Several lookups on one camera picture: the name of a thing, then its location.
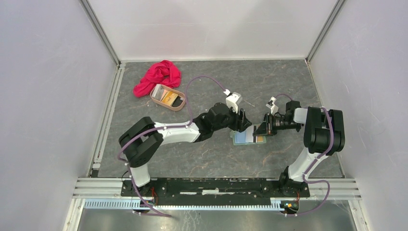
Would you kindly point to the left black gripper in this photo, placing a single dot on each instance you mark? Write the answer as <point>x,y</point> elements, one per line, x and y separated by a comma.
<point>241,122</point>

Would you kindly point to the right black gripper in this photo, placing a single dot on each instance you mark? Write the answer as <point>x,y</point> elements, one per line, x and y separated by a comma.
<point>266,128</point>

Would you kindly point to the silver striped card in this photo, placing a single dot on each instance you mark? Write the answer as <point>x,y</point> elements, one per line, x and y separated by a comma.
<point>249,137</point>

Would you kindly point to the green card holder wallet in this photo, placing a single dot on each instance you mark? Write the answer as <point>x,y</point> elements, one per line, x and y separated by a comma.
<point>238,138</point>

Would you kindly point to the pink oval card tray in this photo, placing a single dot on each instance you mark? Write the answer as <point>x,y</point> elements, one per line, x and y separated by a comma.
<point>177,105</point>

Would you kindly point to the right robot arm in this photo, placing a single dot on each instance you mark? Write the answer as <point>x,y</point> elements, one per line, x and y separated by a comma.
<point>323,136</point>

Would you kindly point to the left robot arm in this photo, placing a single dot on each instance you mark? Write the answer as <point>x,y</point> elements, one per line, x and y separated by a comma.
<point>140,142</point>

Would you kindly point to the gold card in tray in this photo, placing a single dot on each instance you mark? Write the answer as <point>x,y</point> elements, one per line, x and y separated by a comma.
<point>169,97</point>

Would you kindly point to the stack of upright cards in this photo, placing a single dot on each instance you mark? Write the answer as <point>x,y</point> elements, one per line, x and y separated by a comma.
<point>157,91</point>

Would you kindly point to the red crumpled cloth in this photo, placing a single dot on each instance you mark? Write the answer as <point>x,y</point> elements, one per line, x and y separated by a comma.
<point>164,73</point>

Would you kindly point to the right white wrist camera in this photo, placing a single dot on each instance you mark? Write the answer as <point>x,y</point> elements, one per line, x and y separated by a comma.
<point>272,106</point>

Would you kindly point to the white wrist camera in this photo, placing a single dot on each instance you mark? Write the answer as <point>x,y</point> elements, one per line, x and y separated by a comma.
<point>272,106</point>
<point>232,100</point>

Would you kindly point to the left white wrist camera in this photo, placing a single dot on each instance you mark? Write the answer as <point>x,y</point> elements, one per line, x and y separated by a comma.
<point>232,100</point>

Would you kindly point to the aluminium frame rail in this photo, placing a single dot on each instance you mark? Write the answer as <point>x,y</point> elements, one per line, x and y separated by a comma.
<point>105,193</point>

